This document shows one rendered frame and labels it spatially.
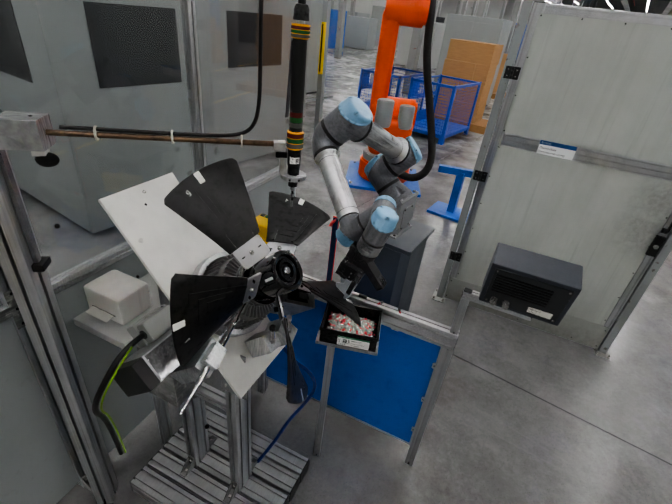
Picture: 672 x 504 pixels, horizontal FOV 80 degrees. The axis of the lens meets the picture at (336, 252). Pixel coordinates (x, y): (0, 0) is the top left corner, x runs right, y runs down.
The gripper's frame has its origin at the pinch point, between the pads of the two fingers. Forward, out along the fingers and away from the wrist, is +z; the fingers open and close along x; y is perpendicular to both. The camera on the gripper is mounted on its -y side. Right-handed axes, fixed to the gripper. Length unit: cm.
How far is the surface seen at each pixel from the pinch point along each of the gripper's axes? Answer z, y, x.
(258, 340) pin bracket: 11.7, 14.9, 27.0
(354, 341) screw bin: 15.8, -10.3, 0.1
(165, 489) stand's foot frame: 106, 22, 43
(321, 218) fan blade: -16.2, 21.7, -7.6
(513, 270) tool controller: -33, -39, -16
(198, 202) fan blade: -23, 45, 28
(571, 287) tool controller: -38, -55, -16
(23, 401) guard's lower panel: 64, 71, 62
